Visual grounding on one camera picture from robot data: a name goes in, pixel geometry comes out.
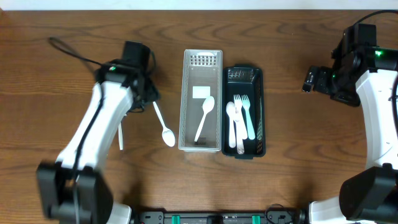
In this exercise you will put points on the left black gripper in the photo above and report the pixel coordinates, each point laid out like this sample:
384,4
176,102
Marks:
149,94

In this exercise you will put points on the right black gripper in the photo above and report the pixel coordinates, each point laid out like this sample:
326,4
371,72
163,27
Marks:
319,81

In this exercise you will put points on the white plastic spoon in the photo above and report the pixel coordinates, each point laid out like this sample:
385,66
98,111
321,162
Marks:
230,110
120,137
167,134
207,106

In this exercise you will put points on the white plastic fork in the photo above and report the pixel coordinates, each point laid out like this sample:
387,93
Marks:
239,133
249,125
242,127

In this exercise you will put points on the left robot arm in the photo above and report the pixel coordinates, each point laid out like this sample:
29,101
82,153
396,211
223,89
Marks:
72,188

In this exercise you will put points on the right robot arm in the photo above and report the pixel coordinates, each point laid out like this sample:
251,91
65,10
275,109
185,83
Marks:
364,75

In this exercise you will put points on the white label sticker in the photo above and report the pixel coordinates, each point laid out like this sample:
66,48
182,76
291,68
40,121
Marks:
201,92

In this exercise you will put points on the clear plastic mesh basket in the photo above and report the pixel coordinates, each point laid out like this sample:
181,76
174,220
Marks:
201,68

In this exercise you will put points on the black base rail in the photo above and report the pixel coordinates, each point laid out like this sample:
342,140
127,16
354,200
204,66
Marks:
274,215

